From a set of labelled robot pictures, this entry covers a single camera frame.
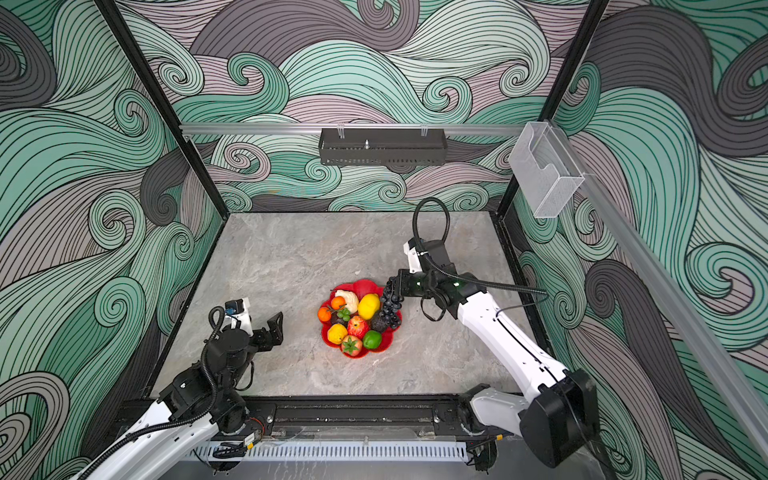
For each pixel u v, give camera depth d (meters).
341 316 0.85
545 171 0.78
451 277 0.56
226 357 0.55
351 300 0.88
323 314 0.85
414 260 0.70
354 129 0.94
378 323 0.84
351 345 0.78
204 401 0.53
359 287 0.95
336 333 0.82
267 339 0.68
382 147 0.93
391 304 0.80
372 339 0.81
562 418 0.45
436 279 0.58
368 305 0.88
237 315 0.64
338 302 0.85
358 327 0.83
